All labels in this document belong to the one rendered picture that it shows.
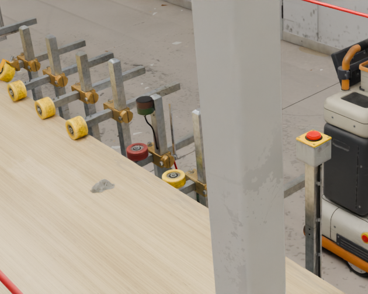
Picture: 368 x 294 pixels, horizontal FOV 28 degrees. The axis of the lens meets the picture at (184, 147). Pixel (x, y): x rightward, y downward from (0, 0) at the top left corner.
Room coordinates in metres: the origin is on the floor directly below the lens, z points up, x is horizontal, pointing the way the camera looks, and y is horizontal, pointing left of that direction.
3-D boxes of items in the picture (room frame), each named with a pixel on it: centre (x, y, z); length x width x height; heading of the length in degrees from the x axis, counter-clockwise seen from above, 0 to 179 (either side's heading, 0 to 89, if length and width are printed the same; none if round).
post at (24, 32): (3.18, 0.67, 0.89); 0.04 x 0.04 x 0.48; 36
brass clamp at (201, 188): (2.19, -0.05, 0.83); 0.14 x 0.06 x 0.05; 36
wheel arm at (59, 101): (2.85, 0.35, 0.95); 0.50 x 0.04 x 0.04; 126
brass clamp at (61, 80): (3.00, 0.54, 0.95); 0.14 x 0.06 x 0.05; 36
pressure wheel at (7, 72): (3.15, 0.79, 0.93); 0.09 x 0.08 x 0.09; 126
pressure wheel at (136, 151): (2.36, 0.17, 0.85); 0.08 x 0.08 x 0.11
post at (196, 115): (2.17, -0.06, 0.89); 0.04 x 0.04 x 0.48; 36
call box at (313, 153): (1.75, -0.36, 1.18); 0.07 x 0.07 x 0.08; 36
